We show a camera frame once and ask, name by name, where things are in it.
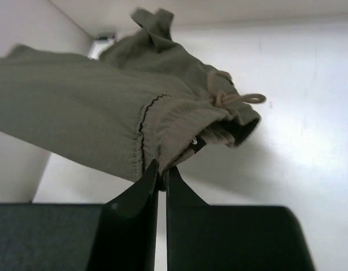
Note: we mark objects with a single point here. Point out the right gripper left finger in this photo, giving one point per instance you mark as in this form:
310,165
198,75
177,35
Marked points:
117,235

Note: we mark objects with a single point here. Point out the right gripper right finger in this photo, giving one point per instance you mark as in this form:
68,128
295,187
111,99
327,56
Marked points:
203,237

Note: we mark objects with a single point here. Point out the olive green shorts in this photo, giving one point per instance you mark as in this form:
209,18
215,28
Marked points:
145,98

